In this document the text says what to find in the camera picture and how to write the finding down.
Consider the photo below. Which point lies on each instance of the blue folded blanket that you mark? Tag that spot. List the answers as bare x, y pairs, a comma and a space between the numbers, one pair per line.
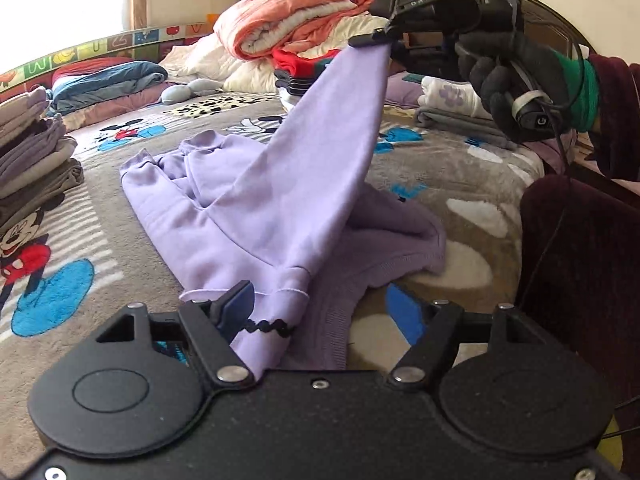
110, 82

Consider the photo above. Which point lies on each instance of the person's right hand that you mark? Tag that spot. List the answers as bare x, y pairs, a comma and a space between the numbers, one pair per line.
492, 80

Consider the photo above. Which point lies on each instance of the person's dark maroon clothing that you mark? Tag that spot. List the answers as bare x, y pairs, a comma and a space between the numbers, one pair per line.
580, 270

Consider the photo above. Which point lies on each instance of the grey plush toy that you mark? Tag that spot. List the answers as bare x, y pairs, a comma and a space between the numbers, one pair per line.
192, 89

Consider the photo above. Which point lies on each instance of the red pillow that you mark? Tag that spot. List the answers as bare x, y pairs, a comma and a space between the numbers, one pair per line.
85, 66

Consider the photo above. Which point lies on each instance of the purple pillow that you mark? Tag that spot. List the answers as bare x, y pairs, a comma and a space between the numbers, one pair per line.
400, 90

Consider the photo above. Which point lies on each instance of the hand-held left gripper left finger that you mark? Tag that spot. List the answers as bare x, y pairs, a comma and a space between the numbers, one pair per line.
235, 305

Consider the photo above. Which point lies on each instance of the red and black folded garments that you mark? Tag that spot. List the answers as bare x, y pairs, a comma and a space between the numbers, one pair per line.
300, 62

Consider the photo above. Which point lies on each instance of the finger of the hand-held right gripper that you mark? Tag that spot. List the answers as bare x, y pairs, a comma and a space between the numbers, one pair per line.
370, 39

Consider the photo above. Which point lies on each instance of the stack of folded clothes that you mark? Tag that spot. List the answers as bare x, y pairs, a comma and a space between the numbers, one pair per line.
30, 160

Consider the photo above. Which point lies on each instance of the orange quilt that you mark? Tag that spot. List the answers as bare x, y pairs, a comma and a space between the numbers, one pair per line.
280, 10

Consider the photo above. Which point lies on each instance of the grey folded cloth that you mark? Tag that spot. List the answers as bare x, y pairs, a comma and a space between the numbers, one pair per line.
460, 127

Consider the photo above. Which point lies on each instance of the dark wooden headboard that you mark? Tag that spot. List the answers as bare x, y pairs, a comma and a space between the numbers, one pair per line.
550, 30

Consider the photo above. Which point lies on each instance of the white floral folded cloth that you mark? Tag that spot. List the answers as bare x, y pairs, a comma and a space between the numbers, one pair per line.
450, 95

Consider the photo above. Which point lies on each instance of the white quilt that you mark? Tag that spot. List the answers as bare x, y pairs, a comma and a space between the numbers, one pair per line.
220, 67

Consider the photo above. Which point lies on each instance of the purple hoodie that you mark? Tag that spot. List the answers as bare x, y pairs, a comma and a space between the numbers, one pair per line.
280, 185

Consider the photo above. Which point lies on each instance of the cartoon printed fleece blanket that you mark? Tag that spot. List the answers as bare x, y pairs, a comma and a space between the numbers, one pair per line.
450, 170

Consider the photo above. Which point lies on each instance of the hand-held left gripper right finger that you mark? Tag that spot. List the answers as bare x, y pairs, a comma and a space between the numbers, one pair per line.
407, 312

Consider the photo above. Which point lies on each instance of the person's right forearm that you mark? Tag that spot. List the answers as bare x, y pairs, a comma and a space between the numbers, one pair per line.
615, 110

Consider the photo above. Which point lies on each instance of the window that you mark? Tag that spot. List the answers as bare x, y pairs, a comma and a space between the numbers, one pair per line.
60, 0

